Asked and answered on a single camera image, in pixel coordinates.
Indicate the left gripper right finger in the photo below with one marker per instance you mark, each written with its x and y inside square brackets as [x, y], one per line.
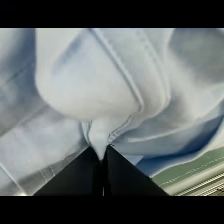
[128, 176]

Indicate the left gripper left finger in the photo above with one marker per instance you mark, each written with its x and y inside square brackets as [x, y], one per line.
[78, 176]

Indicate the light blue T-shirt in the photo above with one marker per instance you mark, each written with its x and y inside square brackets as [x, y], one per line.
[100, 83]

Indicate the silver frame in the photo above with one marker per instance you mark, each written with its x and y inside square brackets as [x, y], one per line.
[203, 188]

